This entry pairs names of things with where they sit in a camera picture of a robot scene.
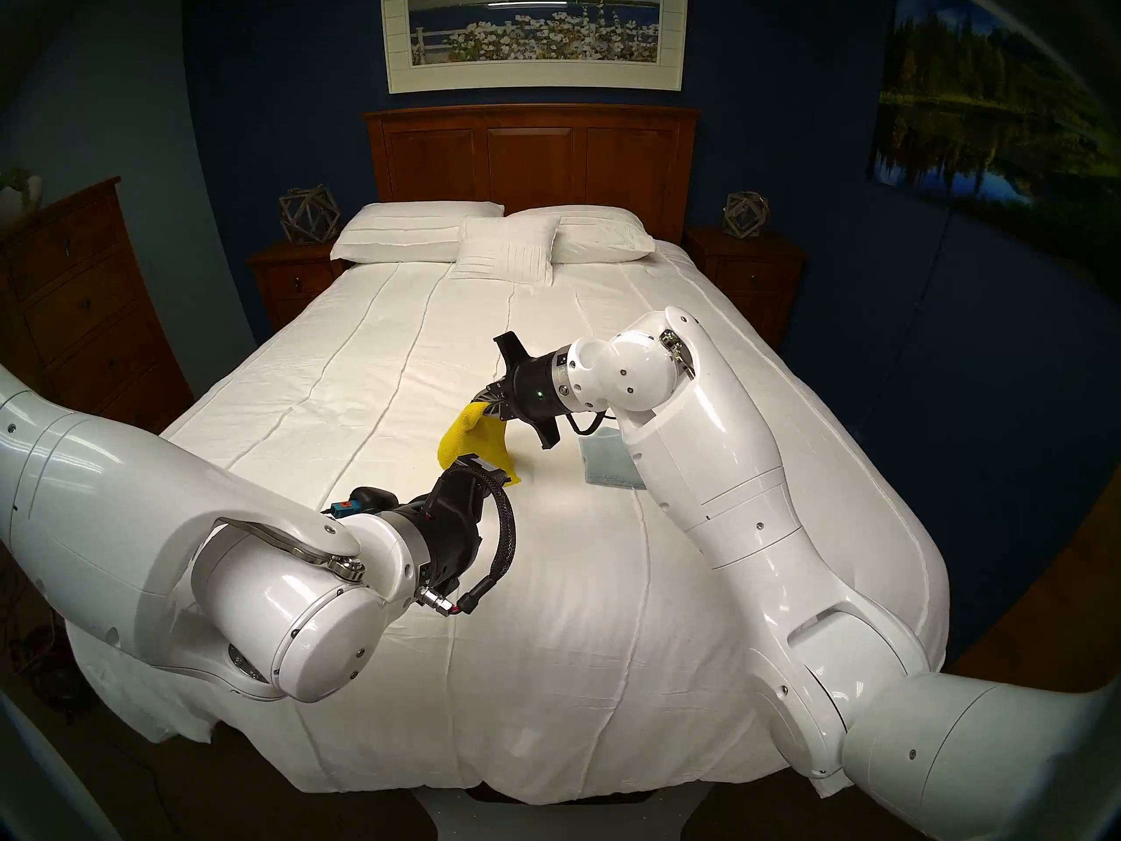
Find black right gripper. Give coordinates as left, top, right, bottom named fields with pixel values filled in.
left=476, top=331, right=572, bottom=451

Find forest lake wall poster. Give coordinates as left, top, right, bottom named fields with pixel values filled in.
left=867, top=0, right=1121, bottom=262

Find large white pillow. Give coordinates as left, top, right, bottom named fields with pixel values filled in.
left=506, top=204, right=656, bottom=265
left=330, top=201, right=505, bottom=265

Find brown wooden nightstand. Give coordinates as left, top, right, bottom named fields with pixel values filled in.
left=246, top=239, right=347, bottom=332
left=683, top=224, right=808, bottom=351

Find brown wooden dresser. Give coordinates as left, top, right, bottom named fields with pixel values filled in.
left=0, top=177, right=195, bottom=435

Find small white plant vase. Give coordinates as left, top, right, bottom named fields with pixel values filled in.
left=0, top=165, right=43, bottom=223

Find brown wooden headboard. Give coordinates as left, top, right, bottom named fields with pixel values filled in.
left=363, top=103, right=703, bottom=244

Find small white pleated pillow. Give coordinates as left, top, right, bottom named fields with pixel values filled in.
left=450, top=215, right=561, bottom=287

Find white framed flower picture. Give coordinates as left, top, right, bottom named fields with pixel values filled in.
left=379, top=0, right=690, bottom=95

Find yellow microfiber hand towel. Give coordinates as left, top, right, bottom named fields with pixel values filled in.
left=438, top=399, right=522, bottom=485

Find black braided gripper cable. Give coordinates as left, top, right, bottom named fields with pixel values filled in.
left=420, top=463, right=519, bottom=618

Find tangled floor cables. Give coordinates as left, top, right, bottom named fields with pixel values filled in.
left=0, top=550, right=88, bottom=717

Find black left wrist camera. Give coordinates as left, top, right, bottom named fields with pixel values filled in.
left=321, top=489, right=399, bottom=520

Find light blue hand towel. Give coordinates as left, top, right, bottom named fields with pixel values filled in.
left=580, top=434, right=647, bottom=491

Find grey geometric wire ornament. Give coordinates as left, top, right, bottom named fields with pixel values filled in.
left=723, top=191, right=771, bottom=239
left=278, top=185, right=342, bottom=246

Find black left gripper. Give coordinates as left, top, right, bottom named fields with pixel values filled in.
left=410, top=461, right=513, bottom=593

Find white bed with comforter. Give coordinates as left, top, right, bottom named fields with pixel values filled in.
left=66, top=239, right=951, bottom=805

